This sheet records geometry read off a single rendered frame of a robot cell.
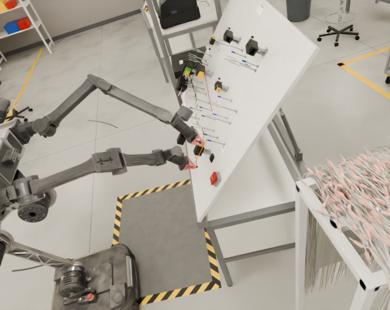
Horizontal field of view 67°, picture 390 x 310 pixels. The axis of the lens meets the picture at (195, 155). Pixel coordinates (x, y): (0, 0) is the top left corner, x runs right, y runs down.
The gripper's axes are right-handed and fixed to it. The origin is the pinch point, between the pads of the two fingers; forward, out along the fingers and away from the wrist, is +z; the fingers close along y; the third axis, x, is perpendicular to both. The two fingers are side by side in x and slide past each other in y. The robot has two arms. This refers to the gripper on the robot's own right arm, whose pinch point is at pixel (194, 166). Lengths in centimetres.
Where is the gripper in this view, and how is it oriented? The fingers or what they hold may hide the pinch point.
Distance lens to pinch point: 168.1
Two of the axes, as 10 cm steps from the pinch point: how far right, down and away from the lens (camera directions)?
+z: 8.2, 3.7, 4.4
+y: -2.2, -5.1, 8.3
